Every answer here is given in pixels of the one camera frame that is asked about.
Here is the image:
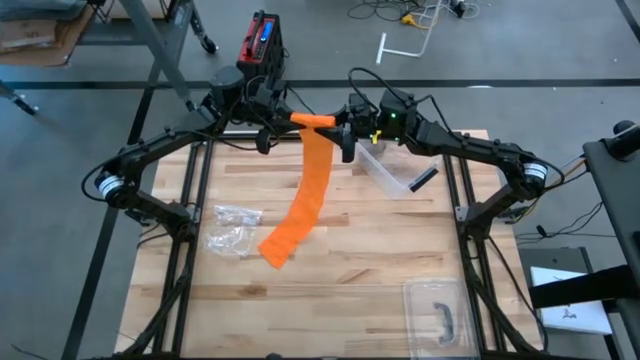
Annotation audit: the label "crumpled clear plastic bag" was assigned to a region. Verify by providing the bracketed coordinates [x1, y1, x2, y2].
[203, 203, 265, 260]

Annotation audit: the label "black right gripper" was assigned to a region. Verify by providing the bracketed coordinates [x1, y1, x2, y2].
[302, 92, 383, 165]

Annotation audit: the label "black floor cable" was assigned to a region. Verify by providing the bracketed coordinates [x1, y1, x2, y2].
[514, 199, 619, 246]

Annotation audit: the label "grey table leg with caster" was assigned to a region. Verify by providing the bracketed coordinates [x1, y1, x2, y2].
[0, 79, 40, 117]

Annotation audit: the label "clear plastic lid black handle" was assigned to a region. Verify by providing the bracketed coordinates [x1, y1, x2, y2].
[402, 278, 481, 360]

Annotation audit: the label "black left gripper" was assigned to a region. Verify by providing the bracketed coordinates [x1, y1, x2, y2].
[246, 81, 292, 156]

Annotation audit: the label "black table clamp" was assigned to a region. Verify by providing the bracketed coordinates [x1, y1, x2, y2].
[125, 209, 157, 226]

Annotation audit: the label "red black power station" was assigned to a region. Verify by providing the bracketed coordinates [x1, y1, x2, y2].
[235, 9, 288, 84]

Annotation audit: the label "tangled floor cables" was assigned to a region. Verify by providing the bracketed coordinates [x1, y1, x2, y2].
[346, 0, 494, 32]

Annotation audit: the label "grey flat case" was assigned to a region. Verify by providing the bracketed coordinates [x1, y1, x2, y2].
[518, 246, 596, 281]

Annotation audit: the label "white paper sheet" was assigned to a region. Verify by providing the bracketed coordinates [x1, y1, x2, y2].
[529, 266, 614, 336]

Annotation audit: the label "grey metal table frame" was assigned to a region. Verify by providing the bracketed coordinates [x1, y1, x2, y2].
[74, 0, 221, 121]

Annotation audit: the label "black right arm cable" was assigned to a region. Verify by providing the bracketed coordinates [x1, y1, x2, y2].
[347, 67, 416, 109]

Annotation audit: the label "brown cardboard box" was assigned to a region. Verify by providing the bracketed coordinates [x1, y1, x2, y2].
[0, 4, 97, 69]

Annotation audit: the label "white T-shaped pipe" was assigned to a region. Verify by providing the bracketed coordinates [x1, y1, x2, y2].
[375, 0, 445, 67]

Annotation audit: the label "grey plastic sheet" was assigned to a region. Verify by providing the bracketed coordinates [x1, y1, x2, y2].
[0, 0, 90, 22]

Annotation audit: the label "black aluminium rig frame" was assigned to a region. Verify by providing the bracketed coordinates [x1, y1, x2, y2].
[117, 129, 549, 360]

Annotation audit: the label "grey black equipment stand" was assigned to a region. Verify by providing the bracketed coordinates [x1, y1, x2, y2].
[528, 119, 640, 360]

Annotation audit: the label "black power station cable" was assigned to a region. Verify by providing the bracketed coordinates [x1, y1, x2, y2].
[282, 82, 317, 117]

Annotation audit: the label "clear plastic box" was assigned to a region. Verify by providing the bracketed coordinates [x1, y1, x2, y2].
[355, 139, 444, 200]

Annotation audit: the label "orange elastic bandage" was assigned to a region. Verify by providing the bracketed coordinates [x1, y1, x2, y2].
[257, 112, 337, 271]

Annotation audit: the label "clear plastic zip bag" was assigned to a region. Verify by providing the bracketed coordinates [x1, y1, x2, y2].
[359, 141, 397, 182]

